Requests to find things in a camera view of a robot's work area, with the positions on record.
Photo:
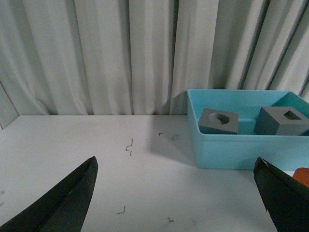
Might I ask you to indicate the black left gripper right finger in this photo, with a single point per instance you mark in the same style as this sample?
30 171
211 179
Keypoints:
285 198

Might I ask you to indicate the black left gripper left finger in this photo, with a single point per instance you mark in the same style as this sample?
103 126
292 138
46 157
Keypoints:
63 208

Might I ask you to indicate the gray cube with rectangular hole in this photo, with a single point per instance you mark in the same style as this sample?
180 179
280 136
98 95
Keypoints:
281 120

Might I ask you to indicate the gray cube with round hole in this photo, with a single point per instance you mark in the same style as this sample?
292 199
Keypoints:
213 121

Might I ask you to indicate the light blue plastic box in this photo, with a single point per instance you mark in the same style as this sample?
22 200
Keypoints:
222 151

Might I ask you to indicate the orange cylinder part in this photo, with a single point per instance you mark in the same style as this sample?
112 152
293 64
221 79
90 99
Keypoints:
302 175

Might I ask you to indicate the white pleated curtain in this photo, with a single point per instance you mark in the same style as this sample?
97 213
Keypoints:
139 57

